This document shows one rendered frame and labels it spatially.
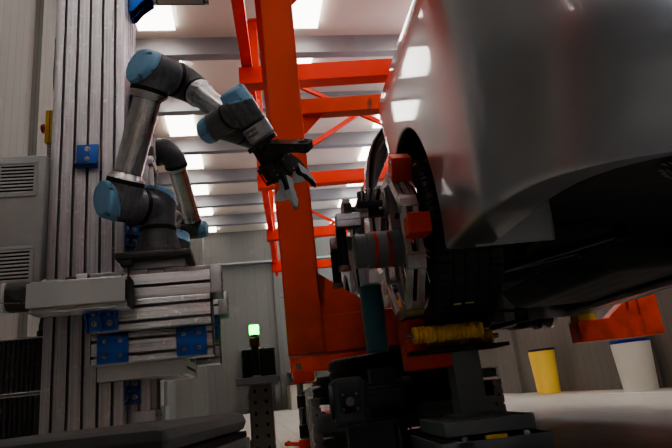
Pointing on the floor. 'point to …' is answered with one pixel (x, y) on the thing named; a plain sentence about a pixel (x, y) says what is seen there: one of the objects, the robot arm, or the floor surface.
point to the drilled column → (262, 416)
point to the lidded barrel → (635, 364)
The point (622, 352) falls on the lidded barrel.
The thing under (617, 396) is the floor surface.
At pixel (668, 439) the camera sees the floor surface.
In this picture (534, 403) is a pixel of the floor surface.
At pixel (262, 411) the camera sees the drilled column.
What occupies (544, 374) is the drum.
